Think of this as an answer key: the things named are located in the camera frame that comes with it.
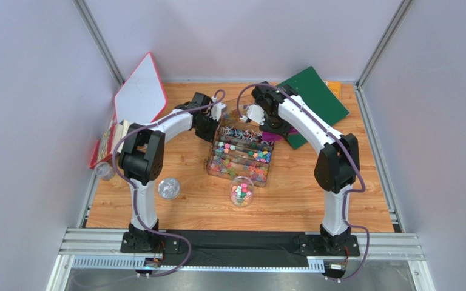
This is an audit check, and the orange notebook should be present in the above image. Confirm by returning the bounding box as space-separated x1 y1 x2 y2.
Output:
324 81 342 99

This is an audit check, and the small clear cup left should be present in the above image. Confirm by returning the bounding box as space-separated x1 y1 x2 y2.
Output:
93 161 115 181

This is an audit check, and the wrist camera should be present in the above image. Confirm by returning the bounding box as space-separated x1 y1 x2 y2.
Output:
245 104 265 125
209 102 228 121

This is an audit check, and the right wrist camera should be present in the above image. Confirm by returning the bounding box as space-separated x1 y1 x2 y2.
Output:
245 104 265 125

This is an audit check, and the green clipboard folder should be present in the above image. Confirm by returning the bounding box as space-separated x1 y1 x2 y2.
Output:
276 66 351 150

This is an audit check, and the colourful star candy bin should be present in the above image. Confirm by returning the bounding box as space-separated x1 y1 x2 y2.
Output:
212 140 274 164

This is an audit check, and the white board red frame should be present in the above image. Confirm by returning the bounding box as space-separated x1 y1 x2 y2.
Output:
114 52 168 124

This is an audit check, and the lollipop candy bin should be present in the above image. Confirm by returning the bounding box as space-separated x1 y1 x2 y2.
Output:
217 125 274 151

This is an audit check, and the clear plastic cup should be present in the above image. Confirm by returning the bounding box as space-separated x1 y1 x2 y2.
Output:
230 176 255 207

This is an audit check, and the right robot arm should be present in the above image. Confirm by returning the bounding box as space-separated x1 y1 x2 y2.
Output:
246 82 360 246

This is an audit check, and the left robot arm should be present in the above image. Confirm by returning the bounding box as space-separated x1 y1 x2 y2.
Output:
113 93 227 249

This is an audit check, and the stack of books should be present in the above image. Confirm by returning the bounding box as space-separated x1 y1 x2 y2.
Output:
89 119 131 169

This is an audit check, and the purple plastic scoop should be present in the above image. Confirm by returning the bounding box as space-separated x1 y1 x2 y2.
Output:
262 127 298 142

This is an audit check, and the clear candy bin back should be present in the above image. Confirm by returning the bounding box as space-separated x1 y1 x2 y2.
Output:
221 106 252 128

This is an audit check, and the aluminium front rail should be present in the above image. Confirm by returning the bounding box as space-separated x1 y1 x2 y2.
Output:
59 229 425 273

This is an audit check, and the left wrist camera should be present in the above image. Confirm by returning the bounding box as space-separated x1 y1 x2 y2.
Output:
209 102 228 121

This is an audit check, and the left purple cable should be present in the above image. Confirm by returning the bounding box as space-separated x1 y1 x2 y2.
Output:
112 89 226 278

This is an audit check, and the translucent gummy candy bin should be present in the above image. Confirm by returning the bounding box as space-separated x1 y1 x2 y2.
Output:
206 154 269 187

